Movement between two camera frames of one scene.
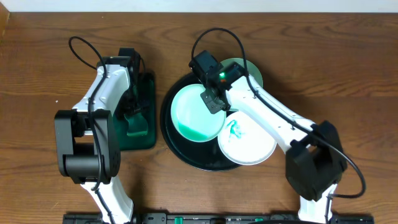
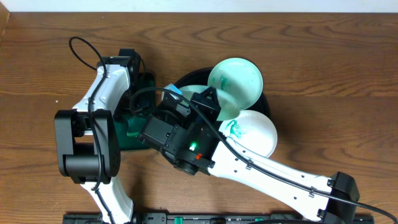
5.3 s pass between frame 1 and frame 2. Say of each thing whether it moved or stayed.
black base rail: stayed
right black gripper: moved
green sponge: stayed
